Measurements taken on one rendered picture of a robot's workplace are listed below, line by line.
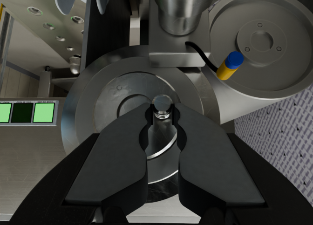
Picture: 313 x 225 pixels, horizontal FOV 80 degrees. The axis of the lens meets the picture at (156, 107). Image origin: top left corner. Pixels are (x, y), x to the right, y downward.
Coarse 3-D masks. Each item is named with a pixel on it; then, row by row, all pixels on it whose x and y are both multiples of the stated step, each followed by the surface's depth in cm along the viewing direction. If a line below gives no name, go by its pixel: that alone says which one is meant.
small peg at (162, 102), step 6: (156, 96) 13; (162, 96) 13; (168, 96) 13; (156, 102) 13; (162, 102) 13; (168, 102) 13; (156, 108) 13; (162, 108) 13; (168, 108) 13; (156, 114) 14; (162, 114) 13; (168, 114) 14
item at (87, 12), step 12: (96, 12) 23; (108, 12) 28; (120, 12) 36; (84, 24) 20; (96, 24) 23; (108, 24) 28; (120, 24) 36; (84, 36) 20; (96, 36) 23; (108, 36) 28; (120, 36) 36; (84, 48) 20; (96, 48) 23; (108, 48) 28; (84, 60) 20
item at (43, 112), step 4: (36, 104) 51; (40, 104) 51; (44, 104) 51; (48, 104) 51; (52, 104) 51; (36, 108) 51; (40, 108) 51; (44, 108) 51; (48, 108) 51; (52, 108) 51; (36, 112) 51; (40, 112) 51; (44, 112) 51; (48, 112) 51; (52, 112) 51; (36, 116) 51; (40, 116) 51; (44, 116) 51; (48, 116) 51; (52, 116) 51; (36, 120) 51; (40, 120) 51; (44, 120) 50; (48, 120) 50
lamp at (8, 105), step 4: (0, 104) 52; (4, 104) 52; (8, 104) 52; (0, 108) 52; (4, 108) 52; (8, 108) 52; (0, 112) 51; (4, 112) 51; (8, 112) 51; (0, 116) 51; (4, 116) 51; (8, 116) 51; (0, 120) 51; (4, 120) 51
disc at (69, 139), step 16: (128, 48) 19; (144, 48) 19; (96, 64) 19; (80, 80) 18; (192, 80) 18; (208, 96) 18; (64, 112) 18; (208, 112) 17; (64, 128) 17; (64, 144) 17; (176, 176) 16; (160, 192) 16; (176, 192) 16
